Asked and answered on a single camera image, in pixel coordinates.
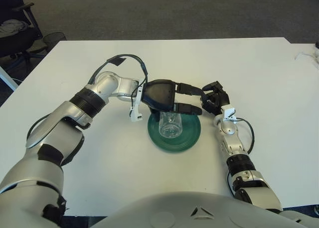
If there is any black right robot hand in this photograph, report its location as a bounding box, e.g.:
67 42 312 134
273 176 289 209
200 81 230 116

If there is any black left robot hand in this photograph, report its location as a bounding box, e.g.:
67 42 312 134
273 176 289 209
141 79 204 123

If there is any clear plastic bottle blue cap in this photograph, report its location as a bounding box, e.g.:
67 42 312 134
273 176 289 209
158 111 184 138

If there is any green round plate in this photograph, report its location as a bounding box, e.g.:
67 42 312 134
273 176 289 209
147 113 202 153

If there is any grey robot torso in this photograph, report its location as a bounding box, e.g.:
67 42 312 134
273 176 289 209
89 192 310 228

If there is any black office chair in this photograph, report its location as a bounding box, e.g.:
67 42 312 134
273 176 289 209
0 2 48 72

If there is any white desk leg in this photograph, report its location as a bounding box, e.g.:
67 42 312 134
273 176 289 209
0 65 19 92

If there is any grey cloth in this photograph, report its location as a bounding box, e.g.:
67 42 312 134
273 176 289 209
0 20 32 38

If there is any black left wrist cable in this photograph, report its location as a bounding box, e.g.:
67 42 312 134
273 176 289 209
89 54 150 107

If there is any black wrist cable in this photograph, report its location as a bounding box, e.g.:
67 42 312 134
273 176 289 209
235 117 255 154
89 54 150 107

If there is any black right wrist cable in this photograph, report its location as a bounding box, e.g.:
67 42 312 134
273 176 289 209
235 117 255 154

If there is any thin white cable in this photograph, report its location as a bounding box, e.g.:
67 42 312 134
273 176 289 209
294 51 317 62

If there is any black wire mesh bin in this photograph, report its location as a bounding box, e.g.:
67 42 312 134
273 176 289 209
43 32 67 51

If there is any thin black upper-arm cable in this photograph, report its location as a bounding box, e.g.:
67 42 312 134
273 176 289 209
26 114 78 168

